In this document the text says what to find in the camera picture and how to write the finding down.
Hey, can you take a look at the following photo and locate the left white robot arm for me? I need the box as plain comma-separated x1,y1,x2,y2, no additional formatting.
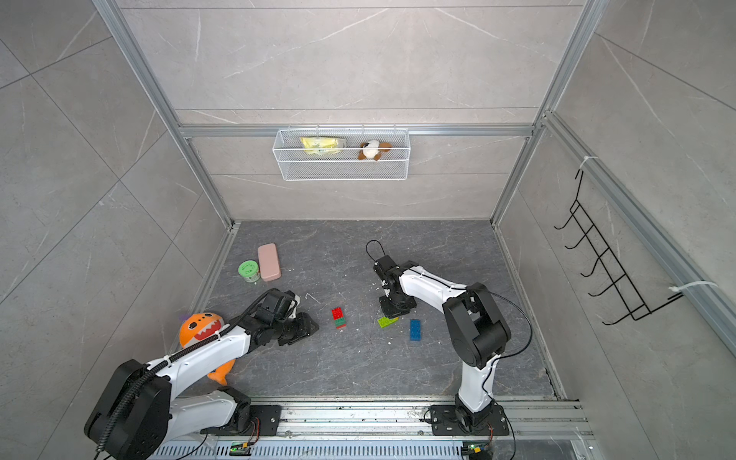
84,289,319,459

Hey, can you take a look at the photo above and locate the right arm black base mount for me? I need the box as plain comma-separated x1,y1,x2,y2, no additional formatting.
422,396,511,436

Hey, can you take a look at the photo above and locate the aluminium corner frame post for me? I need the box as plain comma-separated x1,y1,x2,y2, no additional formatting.
92,0,235,231

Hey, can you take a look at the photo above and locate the yellow packet in basket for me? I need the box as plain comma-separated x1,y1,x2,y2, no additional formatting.
300,136,347,156

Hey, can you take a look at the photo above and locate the black wire hook rack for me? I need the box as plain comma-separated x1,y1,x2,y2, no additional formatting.
554,170,684,327

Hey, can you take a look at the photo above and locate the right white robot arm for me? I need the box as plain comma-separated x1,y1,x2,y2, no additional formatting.
373,255,512,414

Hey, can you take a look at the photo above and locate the blue lego brick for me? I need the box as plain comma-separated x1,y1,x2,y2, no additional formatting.
409,319,422,342

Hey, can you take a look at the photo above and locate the lime green lego brick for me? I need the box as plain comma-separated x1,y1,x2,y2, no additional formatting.
378,317,399,329

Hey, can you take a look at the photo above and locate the orange shark plush toy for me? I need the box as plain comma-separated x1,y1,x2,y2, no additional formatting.
176,310,238,386

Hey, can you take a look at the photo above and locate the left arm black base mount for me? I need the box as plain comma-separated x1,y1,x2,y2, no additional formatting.
199,404,282,436

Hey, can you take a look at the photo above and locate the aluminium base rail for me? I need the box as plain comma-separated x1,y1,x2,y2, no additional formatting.
154,396,603,459

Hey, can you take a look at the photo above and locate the white wire wall basket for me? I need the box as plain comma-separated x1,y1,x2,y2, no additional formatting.
272,126,411,181

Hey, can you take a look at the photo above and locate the brown white plush toy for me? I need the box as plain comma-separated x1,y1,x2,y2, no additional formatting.
358,140,392,161

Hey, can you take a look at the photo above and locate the pink rectangular case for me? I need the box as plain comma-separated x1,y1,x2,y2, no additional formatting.
258,243,282,282

